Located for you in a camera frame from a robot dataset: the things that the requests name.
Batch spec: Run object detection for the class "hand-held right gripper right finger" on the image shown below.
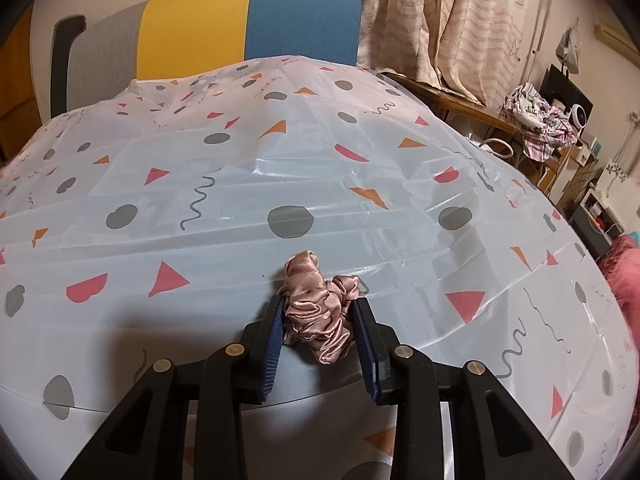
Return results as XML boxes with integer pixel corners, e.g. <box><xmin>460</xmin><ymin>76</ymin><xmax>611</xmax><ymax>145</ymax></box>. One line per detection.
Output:
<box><xmin>350</xmin><ymin>297</ymin><xmax>576</xmax><ymax>480</ymax></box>

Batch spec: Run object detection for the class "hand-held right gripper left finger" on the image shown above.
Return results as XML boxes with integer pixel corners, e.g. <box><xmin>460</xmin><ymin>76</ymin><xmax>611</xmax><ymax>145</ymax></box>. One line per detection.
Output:
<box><xmin>62</xmin><ymin>294</ymin><xmax>286</xmax><ymax>480</ymax></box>

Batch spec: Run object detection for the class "pink satin scrunchie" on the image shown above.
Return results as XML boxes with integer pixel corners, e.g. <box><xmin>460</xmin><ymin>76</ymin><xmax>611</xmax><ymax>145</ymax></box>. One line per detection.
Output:
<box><xmin>276</xmin><ymin>250</ymin><xmax>365</xmax><ymax>367</ymax></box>

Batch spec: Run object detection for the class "patterned light blue tablecloth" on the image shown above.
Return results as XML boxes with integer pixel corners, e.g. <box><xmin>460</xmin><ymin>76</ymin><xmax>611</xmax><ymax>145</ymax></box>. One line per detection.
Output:
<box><xmin>0</xmin><ymin>55</ymin><xmax>628</xmax><ymax>480</ymax></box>

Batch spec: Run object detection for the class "wooden side table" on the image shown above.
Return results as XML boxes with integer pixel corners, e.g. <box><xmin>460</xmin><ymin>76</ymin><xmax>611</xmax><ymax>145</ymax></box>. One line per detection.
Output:
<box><xmin>382</xmin><ymin>72</ymin><xmax>596</xmax><ymax>196</ymax></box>

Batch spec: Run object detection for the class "pink blanket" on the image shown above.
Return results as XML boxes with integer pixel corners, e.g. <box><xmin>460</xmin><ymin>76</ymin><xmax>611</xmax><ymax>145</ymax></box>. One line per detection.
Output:
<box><xmin>597</xmin><ymin>232</ymin><xmax>640</xmax><ymax>311</ymax></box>

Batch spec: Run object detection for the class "white shelf unit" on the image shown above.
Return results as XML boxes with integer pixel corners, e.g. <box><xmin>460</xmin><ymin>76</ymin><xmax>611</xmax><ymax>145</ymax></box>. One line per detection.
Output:
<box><xmin>567</xmin><ymin>185</ymin><xmax>621</xmax><ymax>261</ymax></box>

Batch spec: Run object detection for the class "pile of patterned clothes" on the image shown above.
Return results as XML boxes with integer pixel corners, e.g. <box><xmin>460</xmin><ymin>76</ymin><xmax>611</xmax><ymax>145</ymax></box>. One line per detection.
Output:
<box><xmin>502</xmin><ymin>82</ymin><xmax>583</xmax><ymax>161</ymax></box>

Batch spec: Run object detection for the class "white round device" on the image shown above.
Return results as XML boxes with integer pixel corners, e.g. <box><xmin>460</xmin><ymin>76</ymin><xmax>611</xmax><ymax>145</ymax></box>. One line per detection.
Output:
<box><xmin>567</xmin><ymin>104</ymin><xmax>591</xmax><ymax>133</ymax></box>

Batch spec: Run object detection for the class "grey yellow blue chair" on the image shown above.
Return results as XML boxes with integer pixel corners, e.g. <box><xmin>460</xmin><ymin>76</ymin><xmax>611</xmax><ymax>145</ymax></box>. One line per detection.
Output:
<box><xmin>65</xmin><ymin>0</ymin><xmax>362</xmax><ymax>83</ymax></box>

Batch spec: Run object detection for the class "black monitor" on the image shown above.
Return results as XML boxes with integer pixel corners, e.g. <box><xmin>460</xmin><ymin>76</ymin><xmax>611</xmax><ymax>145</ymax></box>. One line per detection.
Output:
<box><xmin>542</xmin><ymin>64</ymin><xmax>594</xmax><ymax>126</ymax></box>

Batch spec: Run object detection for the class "beige patterned curtain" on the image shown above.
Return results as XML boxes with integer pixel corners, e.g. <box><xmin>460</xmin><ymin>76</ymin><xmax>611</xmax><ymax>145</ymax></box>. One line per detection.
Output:
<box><xmin>200</xmin><ymin>0</ymin><xmax>536</xmax><ymax>106</ymax></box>

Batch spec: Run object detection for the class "wooden cabinet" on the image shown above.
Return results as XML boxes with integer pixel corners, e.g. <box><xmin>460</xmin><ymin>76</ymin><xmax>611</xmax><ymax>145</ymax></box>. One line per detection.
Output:
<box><xmin>0</xmin><ymin>5</ymin><xmax>43</xmax><ymax>161</ymax></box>

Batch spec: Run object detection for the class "white cable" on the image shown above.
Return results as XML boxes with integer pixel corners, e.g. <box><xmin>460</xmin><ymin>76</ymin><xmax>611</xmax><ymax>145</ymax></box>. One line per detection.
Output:
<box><xmin>477</xmin><ymin>137</ymin><xmax>516</xmax><ymax>158</ymax></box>

